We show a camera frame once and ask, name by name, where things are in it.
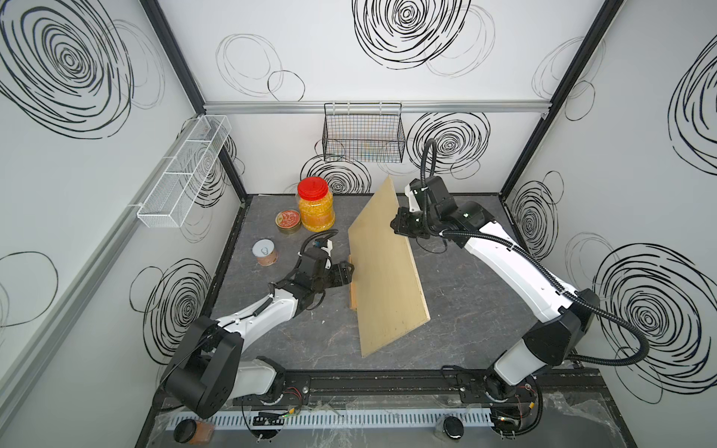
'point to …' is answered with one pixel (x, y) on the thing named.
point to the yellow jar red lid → (316, 207)
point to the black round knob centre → (453, 426)
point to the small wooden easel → (353, 292)
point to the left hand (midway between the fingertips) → (346, 268)
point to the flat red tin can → (288, 220)
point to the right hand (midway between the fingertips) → (391, 224)
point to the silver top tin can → (264, 250)
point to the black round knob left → (184, 430)
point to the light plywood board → (389, 303)
